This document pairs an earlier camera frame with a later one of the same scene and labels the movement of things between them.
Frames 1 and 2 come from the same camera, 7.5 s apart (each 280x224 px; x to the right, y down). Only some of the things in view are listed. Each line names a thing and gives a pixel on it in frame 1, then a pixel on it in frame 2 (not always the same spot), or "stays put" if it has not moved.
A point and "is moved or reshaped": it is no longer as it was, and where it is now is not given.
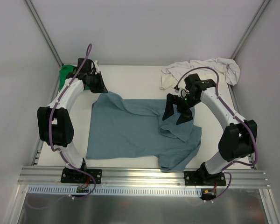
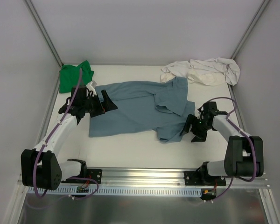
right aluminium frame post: (250, 28) stays put
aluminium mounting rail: (135, 177) stays put
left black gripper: (96, 82) → (98, 106)
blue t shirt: (127, 129) is moved or reshaped
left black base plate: (76, 176) stays put
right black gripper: (179, 106) → (196, 126)
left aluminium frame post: (44, 31) stays put
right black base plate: (198, 178) stays put
